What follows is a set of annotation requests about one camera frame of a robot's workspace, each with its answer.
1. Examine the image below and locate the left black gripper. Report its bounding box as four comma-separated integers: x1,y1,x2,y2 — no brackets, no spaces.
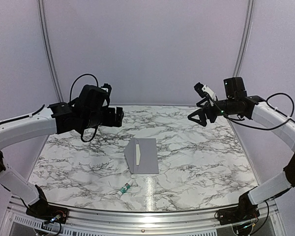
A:
81,106,123,129

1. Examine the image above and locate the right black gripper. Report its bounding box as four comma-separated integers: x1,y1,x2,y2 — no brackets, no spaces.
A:
188,97,236,126

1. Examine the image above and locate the grey paper envelope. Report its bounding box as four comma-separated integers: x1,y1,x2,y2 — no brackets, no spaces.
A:
124,138,159,174

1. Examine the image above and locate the green white glue stick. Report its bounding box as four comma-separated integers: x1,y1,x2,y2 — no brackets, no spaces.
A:
118,180,133,196

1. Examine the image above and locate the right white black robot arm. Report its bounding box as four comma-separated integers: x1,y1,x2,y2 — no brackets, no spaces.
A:
188,77,295,220

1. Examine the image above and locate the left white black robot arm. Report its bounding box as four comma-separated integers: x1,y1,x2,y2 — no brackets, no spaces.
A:
0,84,124,219

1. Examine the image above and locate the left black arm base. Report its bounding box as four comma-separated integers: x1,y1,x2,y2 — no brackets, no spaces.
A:
26,206,69,224

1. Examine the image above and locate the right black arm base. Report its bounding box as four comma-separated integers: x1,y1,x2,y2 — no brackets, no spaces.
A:
214,206,260,225

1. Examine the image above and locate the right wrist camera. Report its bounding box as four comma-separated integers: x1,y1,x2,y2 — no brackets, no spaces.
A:
194,82,217,101

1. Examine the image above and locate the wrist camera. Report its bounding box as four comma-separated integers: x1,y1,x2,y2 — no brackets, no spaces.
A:
101,83,112,95
194,82,217,101

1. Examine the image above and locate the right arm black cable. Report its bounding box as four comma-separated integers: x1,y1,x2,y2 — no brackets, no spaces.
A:
223,92,295,131

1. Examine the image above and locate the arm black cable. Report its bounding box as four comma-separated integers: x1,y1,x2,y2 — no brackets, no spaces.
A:
223,92,295,131
69,73,100,143

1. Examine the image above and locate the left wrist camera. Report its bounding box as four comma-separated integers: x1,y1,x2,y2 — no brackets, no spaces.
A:
101,83,112,95

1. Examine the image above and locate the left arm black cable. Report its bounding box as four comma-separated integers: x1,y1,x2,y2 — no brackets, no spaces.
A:
69,73,100,143

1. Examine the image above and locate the right aluminium corner post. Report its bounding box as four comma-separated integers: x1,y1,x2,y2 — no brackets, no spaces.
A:
233,0,255,77

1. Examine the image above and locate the aluminium corner post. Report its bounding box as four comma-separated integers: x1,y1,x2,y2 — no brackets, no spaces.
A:
233,0,255,77
37,0,64,102

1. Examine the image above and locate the left aluminium corner post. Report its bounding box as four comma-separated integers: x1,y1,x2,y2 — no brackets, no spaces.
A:
37,0,64,102

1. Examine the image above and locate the aluminium front table rail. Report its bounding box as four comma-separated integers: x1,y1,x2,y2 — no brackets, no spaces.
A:
0,196,286,236

